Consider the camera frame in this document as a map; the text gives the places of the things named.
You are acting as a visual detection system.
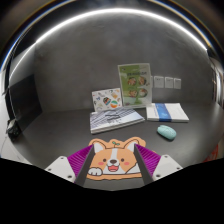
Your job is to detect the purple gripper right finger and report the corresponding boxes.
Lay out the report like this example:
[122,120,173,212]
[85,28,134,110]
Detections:
[133,143,184,185]

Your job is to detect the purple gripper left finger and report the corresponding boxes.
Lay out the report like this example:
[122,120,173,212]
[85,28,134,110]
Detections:
[44,144,96,187]

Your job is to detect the corgi dog mouse pad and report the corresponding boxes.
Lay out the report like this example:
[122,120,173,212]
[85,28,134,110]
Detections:
[87,137,146,181]

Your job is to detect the teal computer mouse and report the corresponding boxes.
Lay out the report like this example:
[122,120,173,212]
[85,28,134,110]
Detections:
[157,125,176,140]

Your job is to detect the grey striped book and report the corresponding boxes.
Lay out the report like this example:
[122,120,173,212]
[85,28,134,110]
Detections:
[90,108,144,134]

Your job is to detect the white and blue book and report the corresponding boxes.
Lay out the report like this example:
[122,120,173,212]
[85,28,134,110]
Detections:
[146,103,189,122]

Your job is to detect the white sticker card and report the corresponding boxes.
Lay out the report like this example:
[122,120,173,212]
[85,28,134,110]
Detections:
[92,88,122,111]

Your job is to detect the green upright brochure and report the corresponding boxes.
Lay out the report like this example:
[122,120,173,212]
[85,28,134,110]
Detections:
[118,63,152,108]

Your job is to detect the black monitor screen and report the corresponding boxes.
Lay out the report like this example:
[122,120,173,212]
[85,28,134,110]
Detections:
[9,74,42,128]

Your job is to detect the white wall socket left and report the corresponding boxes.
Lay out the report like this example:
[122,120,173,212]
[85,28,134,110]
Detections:
[154,76,164,88]

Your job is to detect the white wall socket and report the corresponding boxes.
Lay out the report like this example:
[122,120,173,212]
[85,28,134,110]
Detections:
[154,76,164,88]
[165,77,174,88]
[174,78,181,89]

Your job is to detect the white wall socket middle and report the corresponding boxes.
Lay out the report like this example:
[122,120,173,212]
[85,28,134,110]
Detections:
[165,77,174,88]

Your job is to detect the white wall socket right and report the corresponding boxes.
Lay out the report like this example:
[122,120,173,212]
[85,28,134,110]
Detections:
[174,78,181,89]

